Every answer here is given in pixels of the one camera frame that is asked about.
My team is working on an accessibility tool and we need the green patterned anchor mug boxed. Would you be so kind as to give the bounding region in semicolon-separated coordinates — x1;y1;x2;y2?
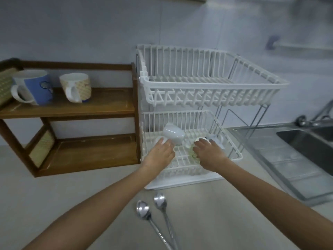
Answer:
188;137;208;163

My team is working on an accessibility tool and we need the blue cartoon face mug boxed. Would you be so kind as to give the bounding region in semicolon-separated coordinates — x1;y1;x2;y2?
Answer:
11;69;54;106

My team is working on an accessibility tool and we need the white two-tier dish rack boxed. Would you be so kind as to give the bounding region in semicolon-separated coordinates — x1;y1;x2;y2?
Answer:
136;44;289;181

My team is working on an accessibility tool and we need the metal faucet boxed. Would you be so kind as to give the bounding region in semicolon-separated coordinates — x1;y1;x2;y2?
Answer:
295;100;333;128

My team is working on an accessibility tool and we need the wooden shelf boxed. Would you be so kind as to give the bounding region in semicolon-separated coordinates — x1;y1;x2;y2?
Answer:
0;58;142;178

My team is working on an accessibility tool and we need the beige Paris Eiffel mug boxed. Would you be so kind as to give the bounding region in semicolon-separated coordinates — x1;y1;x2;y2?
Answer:
59;73;92;103

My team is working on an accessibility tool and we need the stainless steel sink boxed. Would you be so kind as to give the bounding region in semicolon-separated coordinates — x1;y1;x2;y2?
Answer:
228;122;333;207

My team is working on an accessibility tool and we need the white drip tray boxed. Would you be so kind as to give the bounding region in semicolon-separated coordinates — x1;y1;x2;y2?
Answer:
144;168;225;191

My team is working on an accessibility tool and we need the person's right forearm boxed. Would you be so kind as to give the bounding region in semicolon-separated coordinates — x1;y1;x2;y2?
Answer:
208;158;333;250

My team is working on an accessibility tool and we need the person's right hand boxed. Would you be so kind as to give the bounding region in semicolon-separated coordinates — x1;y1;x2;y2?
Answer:
193;139;229;172

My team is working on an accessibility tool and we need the person's left hand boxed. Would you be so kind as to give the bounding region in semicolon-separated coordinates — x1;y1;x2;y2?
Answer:
142;139;176;172

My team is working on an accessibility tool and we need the person's left forearm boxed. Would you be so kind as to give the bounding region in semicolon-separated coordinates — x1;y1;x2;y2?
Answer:
23;164;164;250

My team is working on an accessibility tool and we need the metal spoon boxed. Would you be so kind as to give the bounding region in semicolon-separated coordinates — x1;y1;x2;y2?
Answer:
154;192;179;250
136;200;173;250

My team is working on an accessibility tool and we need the white mug blue red logo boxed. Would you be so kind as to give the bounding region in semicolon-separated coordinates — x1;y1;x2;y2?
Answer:
207;132;225;150

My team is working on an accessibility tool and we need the white wall towel bar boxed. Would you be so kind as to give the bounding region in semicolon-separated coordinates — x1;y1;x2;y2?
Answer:
267;35;333;52

